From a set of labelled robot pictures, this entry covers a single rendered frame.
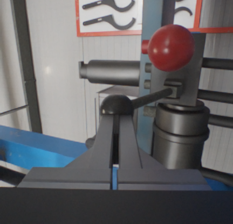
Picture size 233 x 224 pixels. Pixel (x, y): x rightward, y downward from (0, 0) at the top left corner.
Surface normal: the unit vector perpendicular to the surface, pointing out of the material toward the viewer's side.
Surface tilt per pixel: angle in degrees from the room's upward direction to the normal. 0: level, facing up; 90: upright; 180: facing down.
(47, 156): 90
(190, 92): 90
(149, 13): 90
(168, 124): 64
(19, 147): 90
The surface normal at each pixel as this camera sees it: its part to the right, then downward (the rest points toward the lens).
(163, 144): -0.81, 0.17
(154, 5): -0.36, 0.28
